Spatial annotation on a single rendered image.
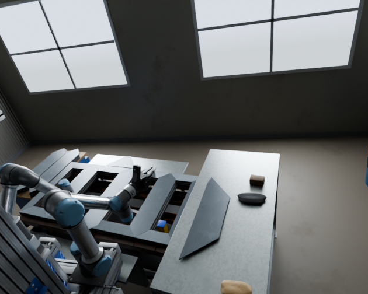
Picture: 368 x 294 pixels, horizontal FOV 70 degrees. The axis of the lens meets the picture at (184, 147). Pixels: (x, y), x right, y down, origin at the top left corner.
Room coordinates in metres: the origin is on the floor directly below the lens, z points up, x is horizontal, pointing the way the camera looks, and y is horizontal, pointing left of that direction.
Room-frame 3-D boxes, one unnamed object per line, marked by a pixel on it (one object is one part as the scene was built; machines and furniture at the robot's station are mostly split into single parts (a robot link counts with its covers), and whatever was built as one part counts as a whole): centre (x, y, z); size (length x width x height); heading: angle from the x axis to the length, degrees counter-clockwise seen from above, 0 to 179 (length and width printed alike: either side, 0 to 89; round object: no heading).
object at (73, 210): (0.90, 0.59, 1.41); 0.15 x 0.12 x 0.55; 47
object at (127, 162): (2.43, 0.72, 0.77); 0.45 x 0.20 x 0.04; 64
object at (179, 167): (2.36, 0.58, 0.74); 1.20 x 0.26 x 0.03; 64
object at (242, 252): (1.24, -0.22, 1.03); 1.30 x 0.60 x 0.04; 154
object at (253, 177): (1.42, -0.48, 1.08); 0.10 x 0.06 x 0.05; 60
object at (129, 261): (1.44, 1.14, 0.67); 1.30 x 0.20 x 0.03; 64
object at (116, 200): (1.09, 0.41, 1.43); 0.11 x 0.08 x 0.09; 137
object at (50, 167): (2.48, 1.54, 0.82); 0.80 x 0.40 x 0.06; 154
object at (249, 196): (1.26, -0.39, 1.07); 0.20 x 0.10 x 0.03; 69
